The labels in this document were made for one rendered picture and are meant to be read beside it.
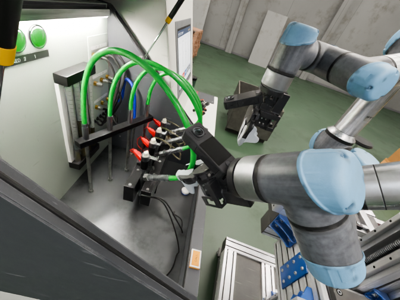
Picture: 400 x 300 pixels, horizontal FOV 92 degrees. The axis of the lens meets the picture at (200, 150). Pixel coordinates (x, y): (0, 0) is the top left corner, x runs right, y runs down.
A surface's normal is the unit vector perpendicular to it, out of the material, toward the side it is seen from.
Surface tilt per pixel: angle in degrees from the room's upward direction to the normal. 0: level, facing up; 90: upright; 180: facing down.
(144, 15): 90
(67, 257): 90
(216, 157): 18
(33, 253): 90
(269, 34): 75
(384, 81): 90
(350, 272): 66
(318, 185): 82
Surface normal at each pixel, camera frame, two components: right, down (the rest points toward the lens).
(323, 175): -0.77, -0.25
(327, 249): -0.33, 0.33
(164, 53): -0.11, 0.58
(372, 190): -0.65, -0.01
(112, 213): 0.27, -0.76
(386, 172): -0.59, -0.64
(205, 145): 0.32, -0.53
